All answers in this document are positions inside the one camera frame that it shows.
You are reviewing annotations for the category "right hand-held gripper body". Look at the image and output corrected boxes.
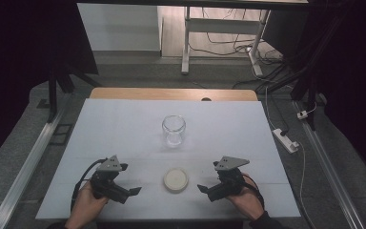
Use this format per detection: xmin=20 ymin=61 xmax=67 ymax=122
xmin=207 ymin=156 xmax=251 ymax=203

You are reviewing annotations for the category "white metal desk frame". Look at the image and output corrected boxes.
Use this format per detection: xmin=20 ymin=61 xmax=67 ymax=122
xmin=180 ymin=5 xmax=272 ymax=77

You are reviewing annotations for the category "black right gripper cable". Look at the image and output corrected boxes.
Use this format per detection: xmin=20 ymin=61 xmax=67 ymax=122
xmin=242 ymin=173 xmax=266 ymax=209

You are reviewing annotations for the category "white power strip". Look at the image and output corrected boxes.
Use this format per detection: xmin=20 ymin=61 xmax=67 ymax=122
xmin=272 ymin=128 xmax=300 ymax=155

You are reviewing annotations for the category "cream round jar lid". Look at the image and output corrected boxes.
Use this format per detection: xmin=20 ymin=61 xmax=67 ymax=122
xmin=163 ymin=167 xmax=190 ymax=194

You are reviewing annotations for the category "tangle of dark floor cables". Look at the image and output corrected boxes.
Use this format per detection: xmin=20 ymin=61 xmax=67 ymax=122
xmin=189 ymin=8 xmax=295 ymax=92

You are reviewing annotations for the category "wooden table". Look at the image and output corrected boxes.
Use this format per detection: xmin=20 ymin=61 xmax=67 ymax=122
xmin=89 ymin=87 xmax=259 ymax=102

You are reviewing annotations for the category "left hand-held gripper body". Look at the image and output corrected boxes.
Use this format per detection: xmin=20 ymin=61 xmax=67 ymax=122
xmin=90 ymin=155 xmax=132 ymax=204

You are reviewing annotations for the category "black metal stand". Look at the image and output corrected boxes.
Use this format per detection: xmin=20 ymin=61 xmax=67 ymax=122
xmin=46 ymin=61 xmax=103 ymax=124
xmin=256 ymin=6 xmax=335 ymax=132

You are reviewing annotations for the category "aluminium rail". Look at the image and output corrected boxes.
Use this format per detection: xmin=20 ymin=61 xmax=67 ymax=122
xmin=0 ymin=107 xmax=66 ymax=229
xmin=293 ymin=100 xmax=366 ymax=229

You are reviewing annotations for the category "person's right hand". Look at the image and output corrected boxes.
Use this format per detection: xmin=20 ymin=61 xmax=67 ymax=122
xmin=225 ymin=174 xmax=266 ymax=222

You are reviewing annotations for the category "black curtain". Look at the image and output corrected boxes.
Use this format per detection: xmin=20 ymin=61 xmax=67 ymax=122
xmin=304 ymin=0 xmax=366 ymax=192
xmin=0 ymin=0 xmax=100 ymax=175

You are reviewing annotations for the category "white sheet table cover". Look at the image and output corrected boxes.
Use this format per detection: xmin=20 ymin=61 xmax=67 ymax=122
xmin=35 ymin=97 xmax=301 ymax=221

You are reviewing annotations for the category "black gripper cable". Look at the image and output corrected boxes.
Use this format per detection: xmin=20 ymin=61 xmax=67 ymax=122
xmin=242 ymin=173 xmax=266 ymax=209
xmin=71 ymin=157 xmax=108 ymax=212

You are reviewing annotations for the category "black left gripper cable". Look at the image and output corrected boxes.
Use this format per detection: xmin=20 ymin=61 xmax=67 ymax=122
xmin=71 ymin=157 xmax=108 ymax=212

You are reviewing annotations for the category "black floor frame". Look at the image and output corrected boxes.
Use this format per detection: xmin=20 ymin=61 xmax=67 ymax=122
xmin=49 ymin=123 xmax=74 ymax=147

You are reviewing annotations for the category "clear glass jar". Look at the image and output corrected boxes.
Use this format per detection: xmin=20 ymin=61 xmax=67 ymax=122
xmin=161 ymin=114 xmax=187 ymax=148

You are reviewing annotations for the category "person's left hand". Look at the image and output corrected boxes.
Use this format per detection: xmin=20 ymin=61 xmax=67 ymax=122
xmin=64 ymin=180 xmax=110 ymax=229

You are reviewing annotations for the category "thin white cable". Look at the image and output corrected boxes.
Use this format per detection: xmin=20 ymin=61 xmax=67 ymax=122
xmin=264 ymin=85 xmax=307 ymax=204

